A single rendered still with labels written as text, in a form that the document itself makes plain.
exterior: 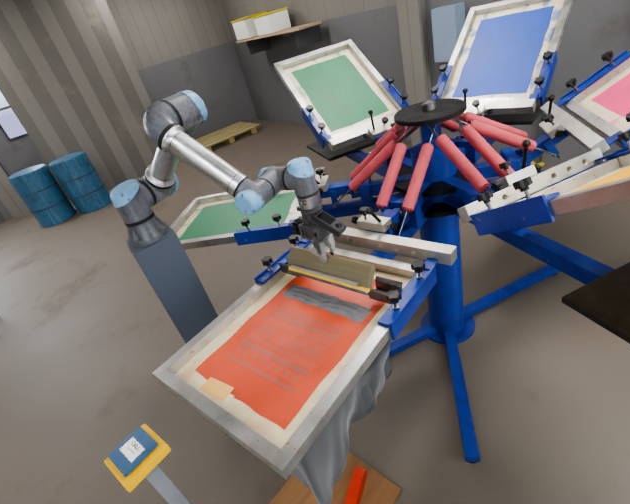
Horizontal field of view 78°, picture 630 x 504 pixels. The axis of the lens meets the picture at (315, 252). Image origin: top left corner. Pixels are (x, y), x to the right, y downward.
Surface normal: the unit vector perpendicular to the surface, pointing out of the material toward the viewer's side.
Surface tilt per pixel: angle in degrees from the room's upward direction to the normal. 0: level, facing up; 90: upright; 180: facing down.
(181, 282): 90
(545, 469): 0
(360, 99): 32
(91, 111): 90
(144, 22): 90
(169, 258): 90
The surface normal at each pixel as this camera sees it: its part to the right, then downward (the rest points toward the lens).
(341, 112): -0.01, -0.47
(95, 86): 0.54, 0.33
